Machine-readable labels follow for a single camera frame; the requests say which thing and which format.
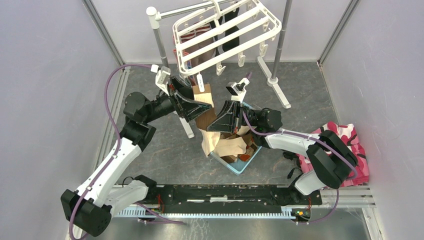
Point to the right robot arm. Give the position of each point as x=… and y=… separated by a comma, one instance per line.
x=268, y=133

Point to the light blue plastic basket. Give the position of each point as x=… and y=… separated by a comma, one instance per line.
x=238, y=167

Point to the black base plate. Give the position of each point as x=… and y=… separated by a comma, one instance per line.
x=227, y=198

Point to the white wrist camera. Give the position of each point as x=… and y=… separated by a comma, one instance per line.
x=238, y=89
x=162, y=76

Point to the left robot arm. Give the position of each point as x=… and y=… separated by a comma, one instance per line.
x=93, y=204

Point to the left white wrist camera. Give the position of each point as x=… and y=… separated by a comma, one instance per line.
x=162, y=76

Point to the pink camouflage cloth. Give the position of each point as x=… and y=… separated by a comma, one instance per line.
x=348, y=168

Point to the grey sock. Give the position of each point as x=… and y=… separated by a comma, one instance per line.
x=194, y=47

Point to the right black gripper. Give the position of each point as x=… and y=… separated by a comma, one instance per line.
x=229, y=119

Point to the brown tan striped sock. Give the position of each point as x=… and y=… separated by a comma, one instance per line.
x=236, y=148
x=210, y=139

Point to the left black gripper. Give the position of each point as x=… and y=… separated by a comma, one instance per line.
x=182, y=97

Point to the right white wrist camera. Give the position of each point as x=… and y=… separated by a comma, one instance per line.
x=238, y=89

